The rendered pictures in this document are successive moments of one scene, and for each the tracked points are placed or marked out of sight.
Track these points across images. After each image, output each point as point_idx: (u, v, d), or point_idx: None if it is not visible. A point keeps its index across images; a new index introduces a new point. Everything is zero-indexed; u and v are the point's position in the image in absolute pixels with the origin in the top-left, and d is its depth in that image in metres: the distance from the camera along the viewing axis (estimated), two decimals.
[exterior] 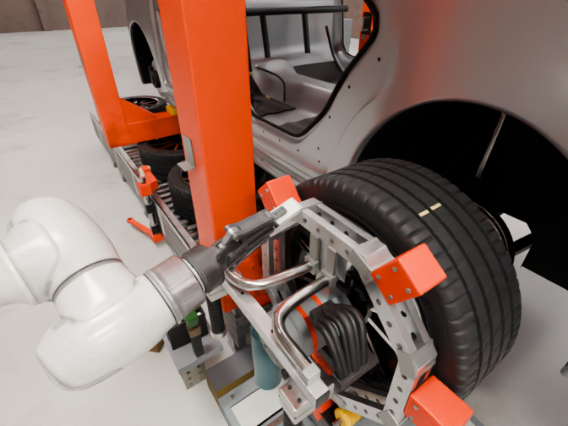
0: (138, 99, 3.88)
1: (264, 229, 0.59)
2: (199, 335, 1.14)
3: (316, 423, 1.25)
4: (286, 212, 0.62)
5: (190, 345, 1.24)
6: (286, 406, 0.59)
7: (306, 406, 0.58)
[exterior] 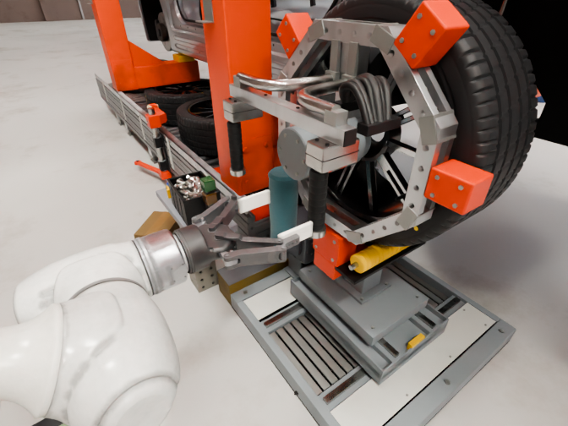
0: None
1: (227, 205, 0.63)
2: None
3: (329, 302, 1.26)
4: (249, 197, 0.67)
5: None
6: (314, 155, 0.61)
7: (333, 151, 0.60)
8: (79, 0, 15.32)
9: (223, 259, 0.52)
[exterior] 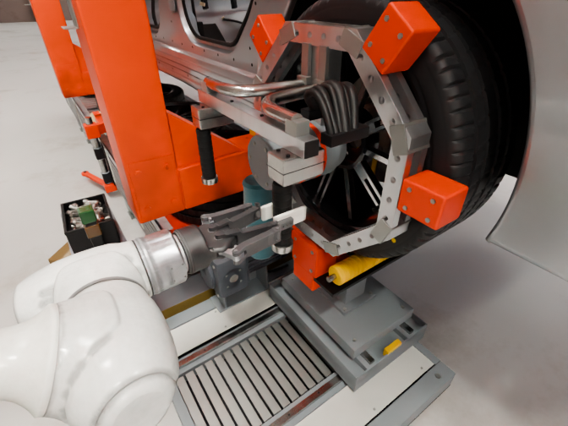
0: None
1: (246, 210, 0.62)
2: (99, 237, 1.01)
3: (311, 312, 1.23)
4: (272, 204, 0.65)
5: None
6: (275, 166, 0.57)
7: (295, 163, 0.56)
8: None
9: (231, 256, 0.53)
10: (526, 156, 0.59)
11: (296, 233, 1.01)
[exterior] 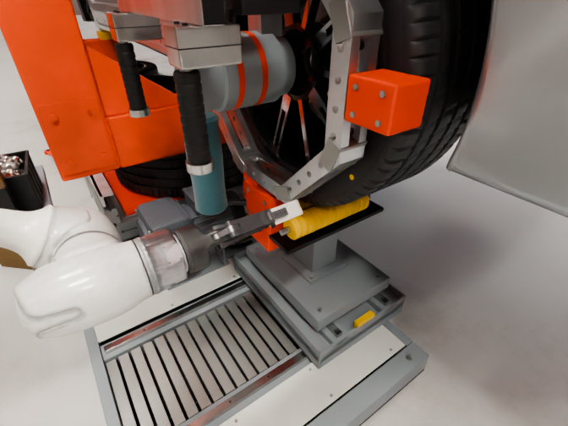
0: None
1: None
2: (3, 192, 0.85)
3: (275, 281, 1.09)
4: None
5: None
6: (171, 42, 0.43)
7: (194, 35, 0.42)
8: None
9: (226, 231, 0.52)
10: (490, 36, 0.43)
11: (248, 183, 0.88)
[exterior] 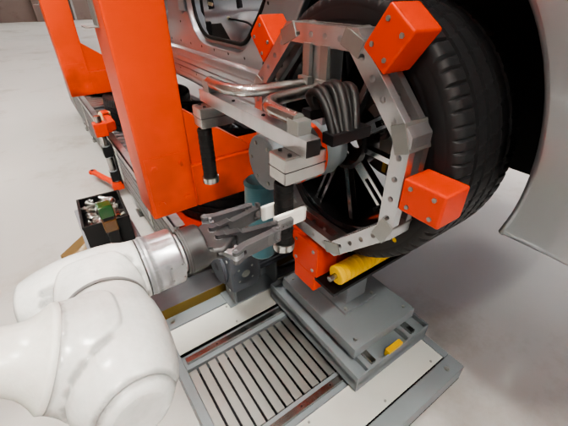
0: None
1: (246, 210, 0.62)
2: (117, 232, 1.03)
3: (312, 311, 1.23)
4: (272, 204, 0.65)
5: None
6: (276, 166, 0.57)
7: (297, 162, 0.56)
8: (71, 0, 15.19)
9: (231, 256, 0.53)
10: (540, 150, 0.61)
11: (297, 233, 1.02)
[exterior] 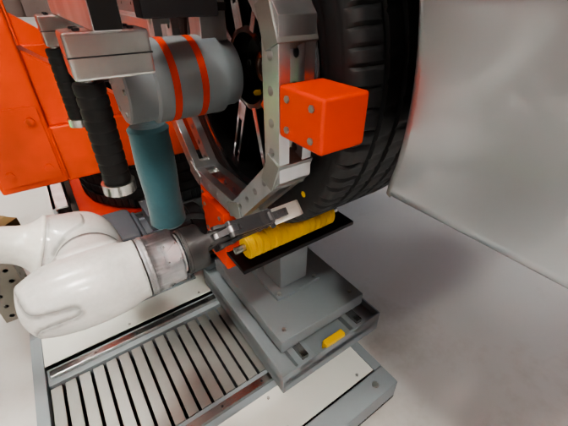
0: None
1: None
2: None
3: (242, 297, 1.03)
4: None
5: None
6: (62, 50, 0.37)
7: (88, 42, 0.36)
8: None
9: (226, 231, 0.52)
10: (419, 45, 0.36)
11: (204, 197, 0.82)
